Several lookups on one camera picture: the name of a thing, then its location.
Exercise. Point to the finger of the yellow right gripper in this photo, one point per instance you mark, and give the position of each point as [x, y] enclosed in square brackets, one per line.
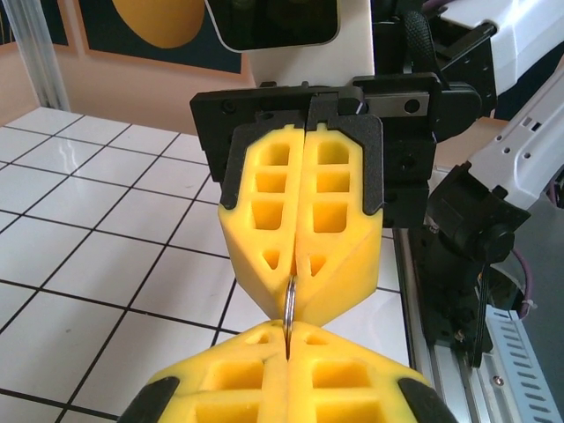
[247, 247]
[348, 260]

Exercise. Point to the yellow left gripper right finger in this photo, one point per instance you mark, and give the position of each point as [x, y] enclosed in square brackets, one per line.
[352, 374]

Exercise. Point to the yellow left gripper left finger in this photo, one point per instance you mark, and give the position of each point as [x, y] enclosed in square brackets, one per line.
[229, 374]

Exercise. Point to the large silver keyring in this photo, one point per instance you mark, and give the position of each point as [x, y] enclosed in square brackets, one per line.
[289, 304]

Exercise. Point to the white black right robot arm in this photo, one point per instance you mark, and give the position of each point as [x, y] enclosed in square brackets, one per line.
[520, 145]

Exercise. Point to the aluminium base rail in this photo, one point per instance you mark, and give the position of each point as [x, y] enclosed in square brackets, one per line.
[440, 365]

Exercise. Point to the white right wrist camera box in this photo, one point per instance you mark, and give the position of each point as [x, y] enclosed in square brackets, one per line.
[304, 57]

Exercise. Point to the aluminium corner post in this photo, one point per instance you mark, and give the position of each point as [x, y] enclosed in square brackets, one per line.
[39, 57]

